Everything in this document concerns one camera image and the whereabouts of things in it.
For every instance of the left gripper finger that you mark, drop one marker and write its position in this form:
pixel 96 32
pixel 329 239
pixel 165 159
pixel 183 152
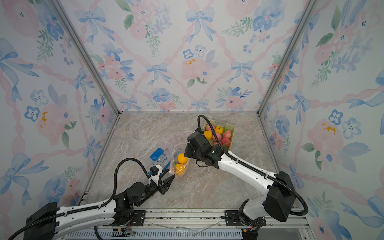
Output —
pixel 160 174
pixel 166 184

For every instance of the blue zipper clear bag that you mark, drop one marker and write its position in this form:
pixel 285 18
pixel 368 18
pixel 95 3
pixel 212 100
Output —
pixel 162 157

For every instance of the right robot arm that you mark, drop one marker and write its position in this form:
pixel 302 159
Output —
pixel 276 202

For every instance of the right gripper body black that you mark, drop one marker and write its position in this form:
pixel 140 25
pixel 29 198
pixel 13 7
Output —
pixel 191 152

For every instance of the pink peach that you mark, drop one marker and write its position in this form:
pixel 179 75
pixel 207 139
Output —
pixel 226 142

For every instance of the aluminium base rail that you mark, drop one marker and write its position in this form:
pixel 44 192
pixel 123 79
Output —
pixel 197 224

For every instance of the green plastic basket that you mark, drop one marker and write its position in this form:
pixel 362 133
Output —
pixel 224 131

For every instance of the pink zipper clear bag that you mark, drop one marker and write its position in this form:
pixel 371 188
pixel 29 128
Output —
pixel 178 148

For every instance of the yellow peach with leaf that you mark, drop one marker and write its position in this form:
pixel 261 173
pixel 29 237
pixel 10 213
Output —
pixel 219 130

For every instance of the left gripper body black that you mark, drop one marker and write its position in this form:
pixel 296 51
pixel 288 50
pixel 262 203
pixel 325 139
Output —
pixel 151 190

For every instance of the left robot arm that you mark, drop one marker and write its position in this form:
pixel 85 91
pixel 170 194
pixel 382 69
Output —
pixel 51 221

